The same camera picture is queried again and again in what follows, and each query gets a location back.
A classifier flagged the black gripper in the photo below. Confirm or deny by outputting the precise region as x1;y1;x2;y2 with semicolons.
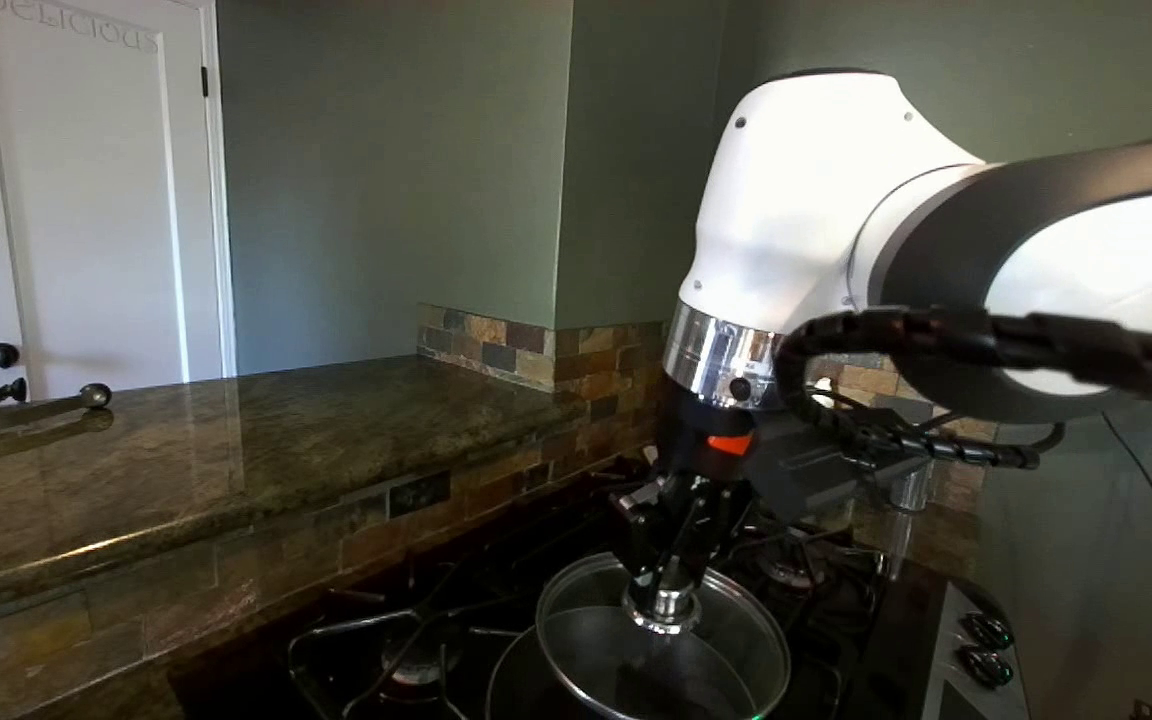
621;393;756;611

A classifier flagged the black door knob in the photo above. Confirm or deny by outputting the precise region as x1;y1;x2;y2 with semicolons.
0;344;22;366

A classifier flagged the black gas stove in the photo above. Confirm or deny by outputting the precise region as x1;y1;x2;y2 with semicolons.
173;463;1030;720

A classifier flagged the white door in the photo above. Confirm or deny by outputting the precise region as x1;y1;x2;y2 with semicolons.
0;0;238;401

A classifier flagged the black corrugated cable conduit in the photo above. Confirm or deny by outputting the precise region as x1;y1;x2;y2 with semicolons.
771;308;1152;472

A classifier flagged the dark metal pot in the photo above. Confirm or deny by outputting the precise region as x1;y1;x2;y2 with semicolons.
483;630;616;720

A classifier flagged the glass pot lid steel knob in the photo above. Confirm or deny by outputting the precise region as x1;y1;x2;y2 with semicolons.
533;550;792;720

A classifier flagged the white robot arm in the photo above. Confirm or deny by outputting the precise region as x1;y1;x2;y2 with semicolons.
626;66;1152;630

